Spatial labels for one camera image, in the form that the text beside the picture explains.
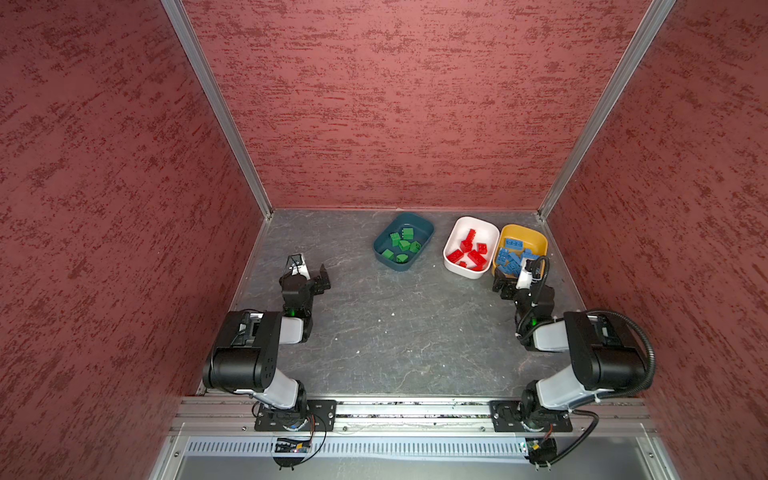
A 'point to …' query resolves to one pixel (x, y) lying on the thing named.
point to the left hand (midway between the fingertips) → (310, 272)
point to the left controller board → (291, 452)
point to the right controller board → (541, 451)
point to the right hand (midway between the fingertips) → (507, 273)
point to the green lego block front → (404, 245)
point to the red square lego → (466, 246)
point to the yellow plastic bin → (535, 244)
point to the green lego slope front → (402, 258)
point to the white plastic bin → (456, 232)
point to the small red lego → (462, 263)
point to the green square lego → (389, 254)
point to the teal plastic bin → (423, 233)
